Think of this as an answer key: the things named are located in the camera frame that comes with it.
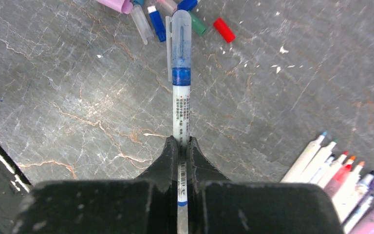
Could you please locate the grey blue pen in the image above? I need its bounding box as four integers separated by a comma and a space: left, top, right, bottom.
166, 10, 192, 234

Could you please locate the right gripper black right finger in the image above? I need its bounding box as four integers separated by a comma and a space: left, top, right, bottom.
187, 137, 343, 234

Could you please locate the blue cap white marker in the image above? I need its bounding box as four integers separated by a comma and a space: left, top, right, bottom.
309, 154, 335, 184
280, 131, 327, 183

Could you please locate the pink highlighter cap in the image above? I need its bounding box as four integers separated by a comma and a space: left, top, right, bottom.
96, 0, 133, 14

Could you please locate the clear grey pen cap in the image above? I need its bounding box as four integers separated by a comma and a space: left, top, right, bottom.
130, 4, 153, 45

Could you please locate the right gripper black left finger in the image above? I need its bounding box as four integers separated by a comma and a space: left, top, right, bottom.
11, 136, 178, 234

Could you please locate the clear pink pen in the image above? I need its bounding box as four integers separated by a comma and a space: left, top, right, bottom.
324, 156, 356, 198

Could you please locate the teal marker cap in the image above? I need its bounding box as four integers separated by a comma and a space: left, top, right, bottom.
133, 0, 145, 6

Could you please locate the green cap white marker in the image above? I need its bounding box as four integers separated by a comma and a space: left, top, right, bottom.
297, 139, 338, 183

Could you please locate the red cap white marker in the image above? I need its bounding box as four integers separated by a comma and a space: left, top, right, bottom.
317, 151, 349, 188

